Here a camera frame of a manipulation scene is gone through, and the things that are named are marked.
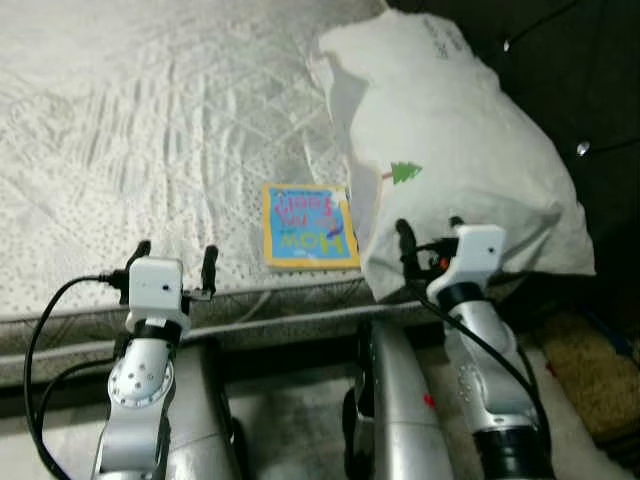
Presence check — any white tree print pillow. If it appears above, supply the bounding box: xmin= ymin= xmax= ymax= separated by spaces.
xmin=308 ymin=8 xmax=599 ymax=302

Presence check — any yellow and blue picture book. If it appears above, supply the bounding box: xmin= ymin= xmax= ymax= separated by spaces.
xmin=262 ymin=183 xmax=362 ymax=272

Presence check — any silver left robot leg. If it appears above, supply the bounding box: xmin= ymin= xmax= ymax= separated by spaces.
xmin=165 ymin=340 xmax=251 ymax=480

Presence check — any silver robot leg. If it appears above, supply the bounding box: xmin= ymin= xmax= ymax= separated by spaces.
xmin=345 ymin=320 xmax=457 ymax=480
xmin=165 ymin=340 xmax=251 ymax=480

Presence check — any white quilted mattress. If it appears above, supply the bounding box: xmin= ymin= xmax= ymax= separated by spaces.
xmin=0 ymin=0 xmax=549 ymax=387

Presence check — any silver right robot leg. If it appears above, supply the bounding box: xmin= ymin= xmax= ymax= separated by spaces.
xmin=345 ymin=320 xmax=457 ymax=480

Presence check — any brown coir mat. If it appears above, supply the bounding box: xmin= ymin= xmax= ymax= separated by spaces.
xmin=540 ymin=312 xmax=640 ymax=443

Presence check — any dark tufted headboard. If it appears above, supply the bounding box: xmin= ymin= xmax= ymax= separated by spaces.
xmin=385 ymin=0 xmax=640 ymax=306

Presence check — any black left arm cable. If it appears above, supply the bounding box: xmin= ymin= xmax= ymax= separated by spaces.
xmin=22 ymin=270 xmax=129 ymax=461

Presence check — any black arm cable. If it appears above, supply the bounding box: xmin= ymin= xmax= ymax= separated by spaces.
xmin=400 ymin=240 xmax=551 ymax=441
xmin=22 ymin=270 xmax=129 ymax=461

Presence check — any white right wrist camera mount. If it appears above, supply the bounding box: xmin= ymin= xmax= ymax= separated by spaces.
xmin=428 ymin=225 xmax=507 ymax=302

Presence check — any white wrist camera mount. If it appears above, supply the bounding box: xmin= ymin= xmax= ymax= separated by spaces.
xmin=127 ymin=257 xmax=192 ymax=337
xmin=428 ymin=225 xmax=507 ymax=302

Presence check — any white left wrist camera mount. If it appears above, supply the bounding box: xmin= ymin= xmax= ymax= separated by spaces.
xmin=127 ymin=257 xmax=192 ymax=337

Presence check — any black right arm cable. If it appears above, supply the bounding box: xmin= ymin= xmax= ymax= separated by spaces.
xmin=400 ymin=240 xmax=551 ymax=441

